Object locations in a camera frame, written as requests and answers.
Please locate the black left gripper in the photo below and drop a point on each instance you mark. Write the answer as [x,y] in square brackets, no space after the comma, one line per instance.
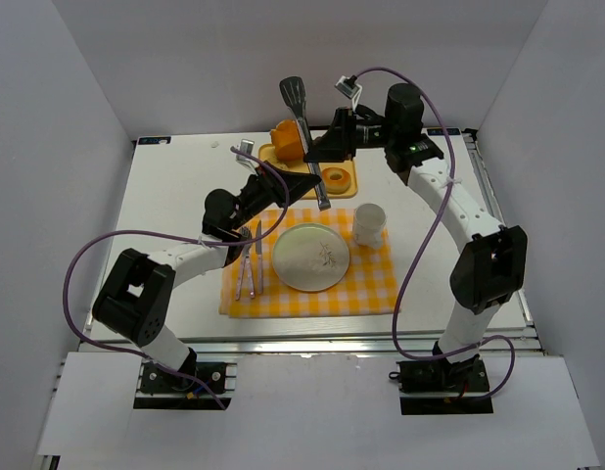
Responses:
[272,181]

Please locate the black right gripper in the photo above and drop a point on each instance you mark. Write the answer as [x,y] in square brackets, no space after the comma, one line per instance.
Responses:
[347,129]

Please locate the metal serving tongs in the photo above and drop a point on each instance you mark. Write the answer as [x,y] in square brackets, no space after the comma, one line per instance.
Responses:
[294,96]

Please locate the sliced toast bread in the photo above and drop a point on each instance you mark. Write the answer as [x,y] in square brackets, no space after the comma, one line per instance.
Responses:
[281,165]

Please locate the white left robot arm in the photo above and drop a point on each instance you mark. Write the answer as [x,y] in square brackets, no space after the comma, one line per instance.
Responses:
[135,297]

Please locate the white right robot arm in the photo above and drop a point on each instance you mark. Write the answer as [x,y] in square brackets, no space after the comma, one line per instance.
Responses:
[492,257]

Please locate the orange bread loaf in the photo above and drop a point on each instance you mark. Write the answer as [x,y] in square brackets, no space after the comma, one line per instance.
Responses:
[286,141]

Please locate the silver fork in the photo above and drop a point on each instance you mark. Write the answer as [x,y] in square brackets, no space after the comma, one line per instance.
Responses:
[249,271]

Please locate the silver table knife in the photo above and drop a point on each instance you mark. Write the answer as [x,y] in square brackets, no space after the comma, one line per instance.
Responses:
[258,249]

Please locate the yellow serving tray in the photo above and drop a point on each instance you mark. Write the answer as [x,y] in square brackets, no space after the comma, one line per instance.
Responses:
[267,154]

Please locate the glazed donut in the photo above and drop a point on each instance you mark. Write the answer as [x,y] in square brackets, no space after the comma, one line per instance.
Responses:
[336,180]

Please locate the pale green round plate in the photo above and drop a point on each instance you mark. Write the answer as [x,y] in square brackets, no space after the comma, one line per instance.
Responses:
[310,257]

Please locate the white mug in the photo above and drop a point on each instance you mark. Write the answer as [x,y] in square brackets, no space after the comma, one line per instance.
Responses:
[369,221]

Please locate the yellow checkered placemat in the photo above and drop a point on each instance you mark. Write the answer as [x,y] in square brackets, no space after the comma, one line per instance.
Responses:
[369,286]

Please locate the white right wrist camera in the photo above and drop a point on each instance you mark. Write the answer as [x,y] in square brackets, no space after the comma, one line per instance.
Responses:
[349,87]

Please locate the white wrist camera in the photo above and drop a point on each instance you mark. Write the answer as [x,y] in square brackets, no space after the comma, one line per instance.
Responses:
[349,87]
[242,153]

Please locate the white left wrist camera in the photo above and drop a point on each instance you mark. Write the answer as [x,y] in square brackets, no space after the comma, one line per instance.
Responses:
[242,153]

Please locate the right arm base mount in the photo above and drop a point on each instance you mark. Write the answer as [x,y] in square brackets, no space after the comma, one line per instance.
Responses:
[441,387]

